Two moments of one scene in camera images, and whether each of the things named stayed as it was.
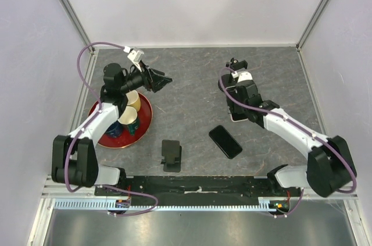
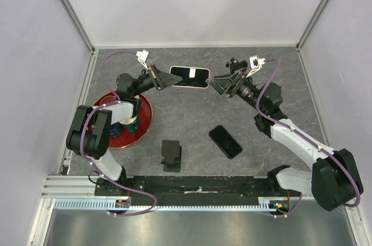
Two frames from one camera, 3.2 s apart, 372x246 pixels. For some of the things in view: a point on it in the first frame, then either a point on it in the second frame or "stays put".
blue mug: [114, 130] stays put
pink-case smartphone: [238, 111] -> [193, 77]
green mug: [132, 128] stays put
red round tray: [126, 140] stays put
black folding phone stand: [172, 152] stays put
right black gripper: [228, 110] -> [221, 84]
